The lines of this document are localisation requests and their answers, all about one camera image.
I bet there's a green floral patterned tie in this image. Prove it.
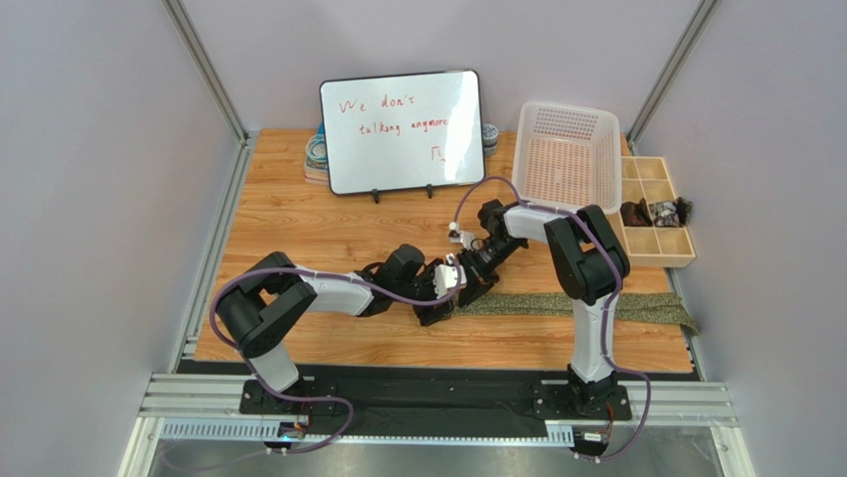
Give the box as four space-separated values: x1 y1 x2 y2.
452 290 700 336

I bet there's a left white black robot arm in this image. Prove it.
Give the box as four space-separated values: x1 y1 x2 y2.
209 244 466 394

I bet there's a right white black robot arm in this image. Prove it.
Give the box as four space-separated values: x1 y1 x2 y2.
457 200 630 414

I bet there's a blue tape roll stack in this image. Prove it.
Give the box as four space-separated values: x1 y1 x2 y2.
303 122 329 184

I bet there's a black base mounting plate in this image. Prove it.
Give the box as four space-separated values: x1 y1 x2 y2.
239 365 633 438

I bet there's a blue white patterned jar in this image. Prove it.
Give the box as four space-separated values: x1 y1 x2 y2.
481 123 500 157

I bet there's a white perforated plastic basket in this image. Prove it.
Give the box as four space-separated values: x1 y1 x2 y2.
511 101 622 215

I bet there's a whiteboard with red writing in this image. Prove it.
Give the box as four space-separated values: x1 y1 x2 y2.
319 70 486 196

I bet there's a dark rolled tie in box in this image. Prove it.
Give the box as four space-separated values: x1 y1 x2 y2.
620 199 653 228

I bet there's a wooden compartment organizer box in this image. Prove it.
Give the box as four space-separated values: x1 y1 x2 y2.
609 156 696 268

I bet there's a patterned rolled tie in box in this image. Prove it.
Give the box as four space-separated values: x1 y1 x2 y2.
648 197 693 228

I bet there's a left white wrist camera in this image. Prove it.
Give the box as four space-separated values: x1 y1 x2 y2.
433 253 467 299

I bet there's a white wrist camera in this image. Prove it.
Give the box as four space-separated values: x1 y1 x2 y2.
433 253 467 299
448 222 476 250

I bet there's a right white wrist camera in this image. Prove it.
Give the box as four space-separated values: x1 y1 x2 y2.
448 222 476 250

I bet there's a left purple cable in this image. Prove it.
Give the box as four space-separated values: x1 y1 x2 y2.
209 253 463 456

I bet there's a purple cable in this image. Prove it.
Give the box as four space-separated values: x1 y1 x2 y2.
209 253 463 456
449 175 652 463

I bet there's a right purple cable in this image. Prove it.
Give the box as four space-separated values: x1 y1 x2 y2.
449 175 652 463

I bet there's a right aluminium frame post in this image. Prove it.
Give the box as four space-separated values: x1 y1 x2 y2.
625 0 722 152

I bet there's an aluminium frame post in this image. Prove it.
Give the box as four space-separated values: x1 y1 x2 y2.
625 0 722 152
162 0 251 300

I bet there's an aluminium front rail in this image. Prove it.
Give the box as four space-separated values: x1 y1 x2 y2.
119 362 754 476

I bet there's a left aluminium frame post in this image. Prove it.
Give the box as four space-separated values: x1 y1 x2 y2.
162 0 251 300

